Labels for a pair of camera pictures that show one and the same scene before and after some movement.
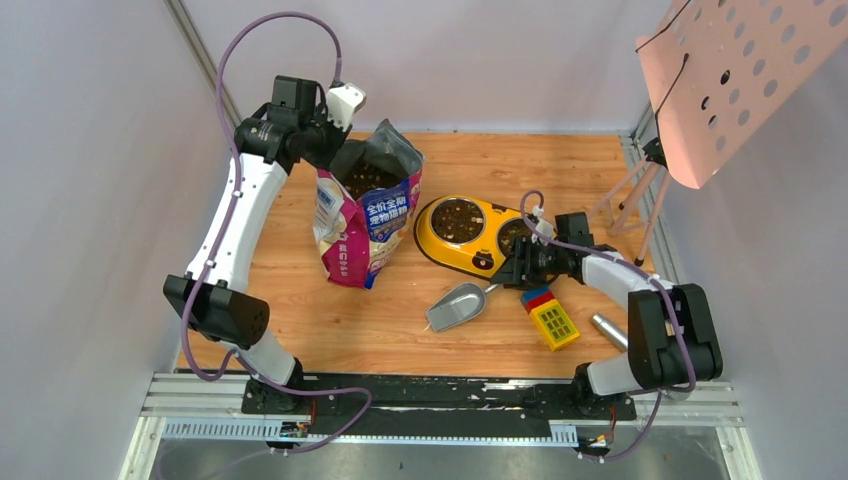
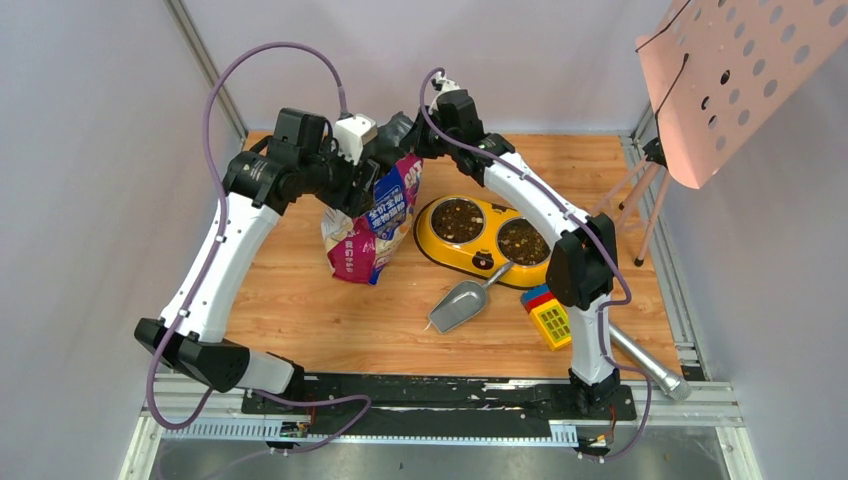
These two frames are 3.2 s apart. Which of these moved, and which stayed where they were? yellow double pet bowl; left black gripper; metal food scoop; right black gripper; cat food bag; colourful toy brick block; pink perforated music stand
Moved: left black gripper; cat food bag; right black gripper
Stayed: yellow double pet bowl; pink perforated music stand; colourful toy brick block; metal food scoop
